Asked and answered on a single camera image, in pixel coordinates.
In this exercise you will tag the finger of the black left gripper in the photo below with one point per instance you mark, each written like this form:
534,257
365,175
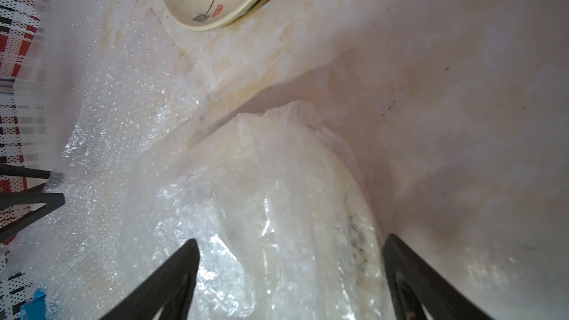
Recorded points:
48,202
26,173

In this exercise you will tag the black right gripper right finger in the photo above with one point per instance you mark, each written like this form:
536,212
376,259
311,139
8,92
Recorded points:
418,291

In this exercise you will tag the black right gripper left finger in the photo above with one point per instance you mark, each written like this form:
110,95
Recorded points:
167,293

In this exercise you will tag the blue alarm clock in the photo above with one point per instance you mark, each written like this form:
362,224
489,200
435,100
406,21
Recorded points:
36,308

